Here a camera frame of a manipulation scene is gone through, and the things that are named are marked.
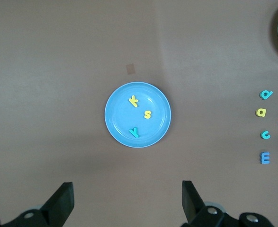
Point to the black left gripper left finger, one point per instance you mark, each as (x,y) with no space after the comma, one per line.
(56,210)

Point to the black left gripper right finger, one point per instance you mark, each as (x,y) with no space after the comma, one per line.
(200,217)

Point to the teal foam letter y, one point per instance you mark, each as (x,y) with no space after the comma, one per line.
(135,133)

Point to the yellow foam letter s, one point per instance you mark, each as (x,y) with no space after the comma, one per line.
(147,114)

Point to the yellow foam letter k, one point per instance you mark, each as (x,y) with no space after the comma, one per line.
(133,101)

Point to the blue foam letter m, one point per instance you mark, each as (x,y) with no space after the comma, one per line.
(265,158)

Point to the teal foam letter c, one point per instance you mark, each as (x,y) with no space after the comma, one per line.
(262,135)

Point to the blue plate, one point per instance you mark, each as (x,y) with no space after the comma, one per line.
(119,118)

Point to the yellow foam letter a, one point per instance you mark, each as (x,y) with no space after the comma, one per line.
(264,113)

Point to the brown table cover sheet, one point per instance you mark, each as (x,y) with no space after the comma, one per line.
(58,71)

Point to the teal foam letter p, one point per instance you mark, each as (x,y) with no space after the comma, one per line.
(269,93)

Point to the brown tape patch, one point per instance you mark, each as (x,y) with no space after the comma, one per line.
(130,68)

